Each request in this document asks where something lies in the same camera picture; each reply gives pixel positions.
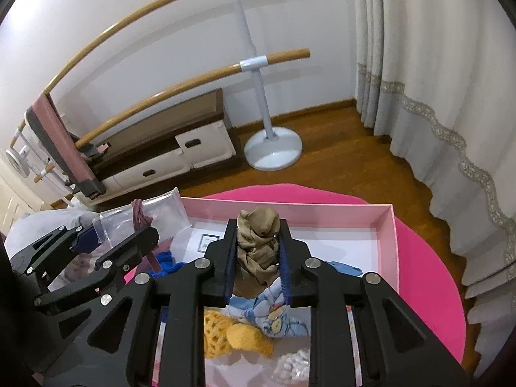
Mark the low brown white drawer cabinet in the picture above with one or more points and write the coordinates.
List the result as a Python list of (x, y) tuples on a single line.
[(161, 129)]

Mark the tan nylon stocking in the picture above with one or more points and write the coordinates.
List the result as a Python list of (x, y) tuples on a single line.
[(256, 242)]

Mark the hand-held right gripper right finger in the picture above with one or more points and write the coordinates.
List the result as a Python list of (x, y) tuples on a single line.
[(285, 274)]

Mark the cotton swab packet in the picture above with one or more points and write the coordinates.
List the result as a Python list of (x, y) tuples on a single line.
[(294, 367)]

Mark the pink cardboard box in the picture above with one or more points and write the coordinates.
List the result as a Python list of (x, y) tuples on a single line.
[(322, 213)]

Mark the bright pink tablecloth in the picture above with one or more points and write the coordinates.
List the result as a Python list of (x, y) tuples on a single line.
[(427, 290)]

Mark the cream lace-trimmed curtain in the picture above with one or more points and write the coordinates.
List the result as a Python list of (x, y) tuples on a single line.
[(443, 68)]

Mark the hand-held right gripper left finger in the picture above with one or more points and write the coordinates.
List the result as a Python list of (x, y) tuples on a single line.
[(229, 274)]

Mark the pink grey hanging mat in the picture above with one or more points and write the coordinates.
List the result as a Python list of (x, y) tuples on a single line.
[(56, 137)]

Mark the wooden ballet barre stand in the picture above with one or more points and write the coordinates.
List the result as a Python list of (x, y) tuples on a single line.
[(266, 145)]

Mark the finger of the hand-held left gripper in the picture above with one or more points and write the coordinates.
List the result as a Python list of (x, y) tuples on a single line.
[(86, 242), (129, 246)]

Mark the royal blue knitted cloth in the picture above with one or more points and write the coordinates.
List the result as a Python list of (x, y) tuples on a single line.
[(169, 262)]

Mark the light blue printed cloth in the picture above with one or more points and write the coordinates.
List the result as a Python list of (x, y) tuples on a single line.
[(278, 318)]

